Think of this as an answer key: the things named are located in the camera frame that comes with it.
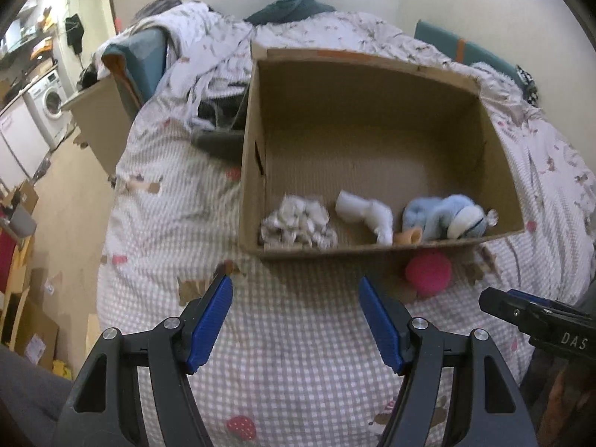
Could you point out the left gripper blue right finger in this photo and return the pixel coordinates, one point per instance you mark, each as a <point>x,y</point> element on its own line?
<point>486,407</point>

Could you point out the pink round soft toy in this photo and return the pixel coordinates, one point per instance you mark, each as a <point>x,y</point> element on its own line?
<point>429,273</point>

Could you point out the dark teal pillow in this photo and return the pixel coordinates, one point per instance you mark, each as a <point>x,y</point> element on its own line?
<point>285,11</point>

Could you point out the checkered dog print duvet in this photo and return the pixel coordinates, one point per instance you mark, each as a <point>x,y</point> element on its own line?
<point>295,363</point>

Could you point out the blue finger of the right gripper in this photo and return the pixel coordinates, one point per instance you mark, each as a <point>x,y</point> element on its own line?
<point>511,306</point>
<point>535,296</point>

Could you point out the teal sofa cushion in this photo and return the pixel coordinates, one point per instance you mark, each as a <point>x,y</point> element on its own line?
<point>137,64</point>

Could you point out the peach soft tube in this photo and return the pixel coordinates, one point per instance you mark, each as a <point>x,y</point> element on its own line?
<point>412,236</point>

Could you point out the dark grey folded clothes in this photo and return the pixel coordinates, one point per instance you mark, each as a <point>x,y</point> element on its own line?
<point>218,128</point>

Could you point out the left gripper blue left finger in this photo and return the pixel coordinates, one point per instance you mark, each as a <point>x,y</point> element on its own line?
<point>104,407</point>

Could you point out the white kitchen cabinet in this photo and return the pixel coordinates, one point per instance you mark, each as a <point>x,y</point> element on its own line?
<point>23,148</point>

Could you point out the white sock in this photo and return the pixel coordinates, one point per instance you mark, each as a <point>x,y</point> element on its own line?
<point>377,216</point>

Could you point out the white washing machine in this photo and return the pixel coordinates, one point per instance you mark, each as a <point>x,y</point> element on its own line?
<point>44,99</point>

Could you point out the brown cardboard box on floor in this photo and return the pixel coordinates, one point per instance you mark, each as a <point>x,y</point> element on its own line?
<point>28,331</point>

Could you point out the grey trouser leg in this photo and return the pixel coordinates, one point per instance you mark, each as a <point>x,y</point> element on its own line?
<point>33,397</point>

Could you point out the beige wooden side cabinet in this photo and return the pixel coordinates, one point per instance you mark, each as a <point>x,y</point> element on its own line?
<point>104,113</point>

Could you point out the teal headboard cushion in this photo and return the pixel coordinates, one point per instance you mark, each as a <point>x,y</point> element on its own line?
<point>463,51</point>

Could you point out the black white checkered cloth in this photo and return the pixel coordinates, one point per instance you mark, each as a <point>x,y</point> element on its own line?
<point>527,86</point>

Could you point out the light blue fluffy sock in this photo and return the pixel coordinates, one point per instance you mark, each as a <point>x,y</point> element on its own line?
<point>454,217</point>

